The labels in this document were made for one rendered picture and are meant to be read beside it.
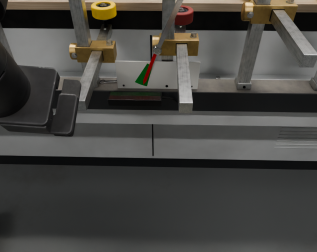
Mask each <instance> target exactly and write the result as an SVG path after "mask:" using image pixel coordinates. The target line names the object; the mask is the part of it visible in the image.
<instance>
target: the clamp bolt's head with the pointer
mask: <svg viewBox="0 0 317 252"><path fill-rule="evenodd" d="M160 52H161V50H160V49H159V48H155V49H154V53H155V54H153V56H152V59H151V61H150V64H149V66H148V69H147V71H146V74H145V77H144V79H143V84H144V83H145V82H146V81H147V79H148V76H149V74H150V71H151V69H152V66H153V64H154V61H155V59H156V56H157V55H156V54H159V53H160Z"/></svg>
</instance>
